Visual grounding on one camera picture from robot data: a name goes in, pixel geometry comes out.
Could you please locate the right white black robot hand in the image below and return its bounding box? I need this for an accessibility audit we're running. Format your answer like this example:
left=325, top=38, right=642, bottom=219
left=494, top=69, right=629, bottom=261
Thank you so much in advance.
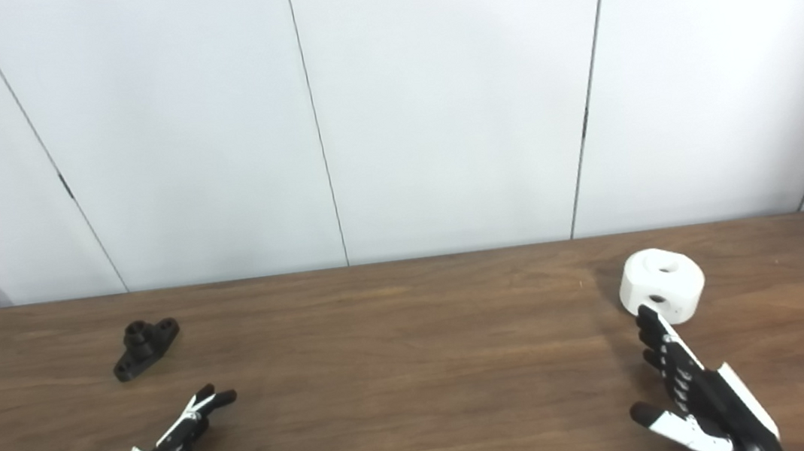
left=617, top=292, right=784, bottom=451

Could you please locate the round white piece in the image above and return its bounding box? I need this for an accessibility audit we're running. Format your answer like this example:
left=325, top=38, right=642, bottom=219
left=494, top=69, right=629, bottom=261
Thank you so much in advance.
left=615, top=243, right=710, bottom=329

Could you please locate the black flanged holder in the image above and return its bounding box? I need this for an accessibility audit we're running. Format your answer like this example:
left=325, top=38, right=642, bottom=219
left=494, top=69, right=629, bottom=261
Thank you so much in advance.
left=108, top=316, right=186, bottom=383

